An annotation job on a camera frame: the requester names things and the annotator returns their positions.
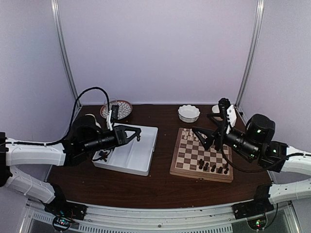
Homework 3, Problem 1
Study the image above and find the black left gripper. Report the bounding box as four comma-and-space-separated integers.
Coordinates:
83, 125, 141, 154

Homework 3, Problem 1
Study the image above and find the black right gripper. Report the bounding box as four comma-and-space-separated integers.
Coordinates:
191, 114, 259, 160

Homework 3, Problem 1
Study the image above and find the white plastic compartment tray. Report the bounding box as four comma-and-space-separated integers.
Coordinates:
93, 125, 158, 176

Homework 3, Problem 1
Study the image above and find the dark chess piece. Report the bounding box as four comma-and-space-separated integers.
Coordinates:
199, 159, 204, 169

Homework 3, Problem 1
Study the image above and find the dark rook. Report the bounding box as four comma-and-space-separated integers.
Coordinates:
224, 164, 229, 174

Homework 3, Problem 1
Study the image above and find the dark knight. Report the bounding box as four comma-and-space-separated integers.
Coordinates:
217, 167, 223, 174

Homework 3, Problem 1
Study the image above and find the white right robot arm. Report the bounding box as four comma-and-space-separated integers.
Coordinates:
192, 114, 311, 215

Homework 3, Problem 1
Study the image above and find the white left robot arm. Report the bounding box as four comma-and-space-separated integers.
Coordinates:
0, 114, 141, 216

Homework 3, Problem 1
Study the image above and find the cream round bowl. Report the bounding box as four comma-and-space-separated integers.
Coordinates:
212, 105, 220, 114

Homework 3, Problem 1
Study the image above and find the patterned ceramic plate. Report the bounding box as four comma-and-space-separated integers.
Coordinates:
100, 100, 133, 120

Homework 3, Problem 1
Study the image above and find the white scalloped bowl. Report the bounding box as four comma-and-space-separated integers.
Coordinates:
177, 105, 200, 123

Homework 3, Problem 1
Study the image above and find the cream ribbed mug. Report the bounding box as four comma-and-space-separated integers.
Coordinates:
85, 114, 102, 128

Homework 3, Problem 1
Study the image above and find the clear drinking glass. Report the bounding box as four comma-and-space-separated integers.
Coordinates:
104, 98, 118, 108

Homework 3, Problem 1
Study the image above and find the wooden chessboard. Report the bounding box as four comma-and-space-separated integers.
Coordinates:
170, 128, 234, 183

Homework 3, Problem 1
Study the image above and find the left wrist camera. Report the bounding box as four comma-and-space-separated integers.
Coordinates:
106, 104, 119, 131

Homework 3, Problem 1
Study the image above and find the aluminium front rail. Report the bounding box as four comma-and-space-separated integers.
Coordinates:
17, 200, 303, 233

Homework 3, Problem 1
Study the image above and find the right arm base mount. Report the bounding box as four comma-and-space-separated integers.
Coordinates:
232, 185, 274, 219

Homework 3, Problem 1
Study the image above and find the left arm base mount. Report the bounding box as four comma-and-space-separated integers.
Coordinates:
43, 184, 87, 220

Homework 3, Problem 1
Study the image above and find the right aluminium frame post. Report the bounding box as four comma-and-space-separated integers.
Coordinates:
236, 0, 265, 108

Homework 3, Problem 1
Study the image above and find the aluminium frame post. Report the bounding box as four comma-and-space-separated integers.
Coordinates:
236, 0, 265, 108
51, 0, 78, 99

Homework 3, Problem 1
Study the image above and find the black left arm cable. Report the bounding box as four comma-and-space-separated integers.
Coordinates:
0, 87, 110, 149

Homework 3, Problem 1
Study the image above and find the left aluminium frame post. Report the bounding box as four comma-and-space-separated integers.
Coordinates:
51, 0, 78, 99

